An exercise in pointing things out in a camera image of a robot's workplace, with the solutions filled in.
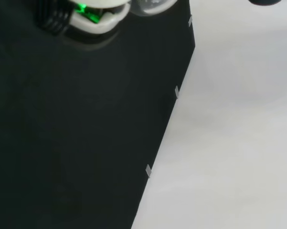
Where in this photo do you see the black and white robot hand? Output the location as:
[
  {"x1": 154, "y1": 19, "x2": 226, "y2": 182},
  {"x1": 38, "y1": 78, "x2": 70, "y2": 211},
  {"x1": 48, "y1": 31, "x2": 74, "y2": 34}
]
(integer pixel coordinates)
[{"x1": 34, "y1": 0, "x2": 132, "y2": 37}]

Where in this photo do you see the black bench cloth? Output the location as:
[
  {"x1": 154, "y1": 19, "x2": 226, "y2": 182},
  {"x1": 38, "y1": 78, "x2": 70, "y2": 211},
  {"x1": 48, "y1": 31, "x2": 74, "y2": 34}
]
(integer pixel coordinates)
[{"x1": 0, "y1": 0, "x2": 196, "y2": 229}]

